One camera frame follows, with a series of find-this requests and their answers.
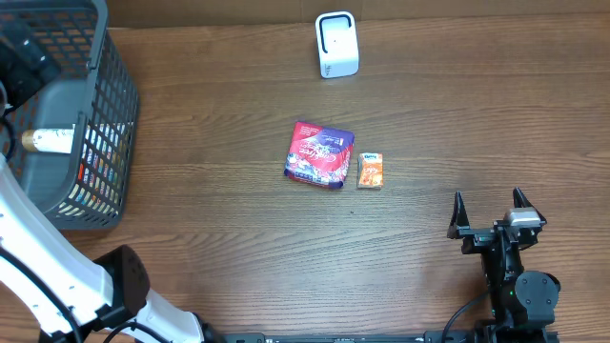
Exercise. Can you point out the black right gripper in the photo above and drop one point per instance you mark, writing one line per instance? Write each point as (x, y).
(477, 237)

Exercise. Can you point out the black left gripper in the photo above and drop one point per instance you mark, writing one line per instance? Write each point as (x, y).
(27, 79)

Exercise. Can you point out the white tube gold cap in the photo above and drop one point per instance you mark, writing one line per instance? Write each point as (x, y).
(48, 140)

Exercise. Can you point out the orange tissue pack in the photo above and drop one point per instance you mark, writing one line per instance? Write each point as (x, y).
(370, 171)

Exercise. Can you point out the red purple packet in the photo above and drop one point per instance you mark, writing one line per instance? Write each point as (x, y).
(319, 155)

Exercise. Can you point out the yellow snack bag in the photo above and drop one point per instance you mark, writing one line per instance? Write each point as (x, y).
(98, 179)

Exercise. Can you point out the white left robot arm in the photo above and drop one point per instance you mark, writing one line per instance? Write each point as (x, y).
(72, 295)

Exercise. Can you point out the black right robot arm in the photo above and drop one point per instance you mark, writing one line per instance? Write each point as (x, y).
(523, 303)

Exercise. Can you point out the white barcode scanner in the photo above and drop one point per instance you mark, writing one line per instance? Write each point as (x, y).
(337, 44)

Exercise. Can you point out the grey plastic basket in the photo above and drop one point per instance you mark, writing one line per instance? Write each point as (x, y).
(94, 88)

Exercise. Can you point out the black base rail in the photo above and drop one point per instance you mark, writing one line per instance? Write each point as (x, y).
(348, 337)

